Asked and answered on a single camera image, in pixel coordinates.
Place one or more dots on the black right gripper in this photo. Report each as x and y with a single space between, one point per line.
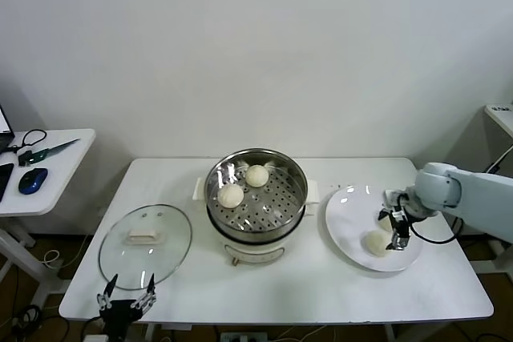
401 222

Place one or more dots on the white power strip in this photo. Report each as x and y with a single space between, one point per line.
244 337
501 109

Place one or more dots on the blue computer mouse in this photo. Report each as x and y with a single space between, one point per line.
33 180

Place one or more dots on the cream electric cooker pot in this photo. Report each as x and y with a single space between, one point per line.
256 252

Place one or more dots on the round glass lid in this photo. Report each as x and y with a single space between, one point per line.
160 246

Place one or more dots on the black flat phone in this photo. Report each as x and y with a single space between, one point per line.
5 182

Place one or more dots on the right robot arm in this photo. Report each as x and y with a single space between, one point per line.
473 198

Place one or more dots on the stainless steel steamer basket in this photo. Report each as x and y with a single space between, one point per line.
280 198

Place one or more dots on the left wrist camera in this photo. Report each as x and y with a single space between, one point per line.
94 338

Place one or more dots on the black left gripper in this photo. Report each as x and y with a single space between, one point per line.
118 312

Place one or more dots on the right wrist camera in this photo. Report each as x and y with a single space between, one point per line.
390 196

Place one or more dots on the black laptop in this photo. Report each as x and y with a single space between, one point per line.
4 142

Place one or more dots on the white round plate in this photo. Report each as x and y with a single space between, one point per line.
348 218

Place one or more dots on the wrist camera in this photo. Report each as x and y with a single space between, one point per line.
390 196
94 338

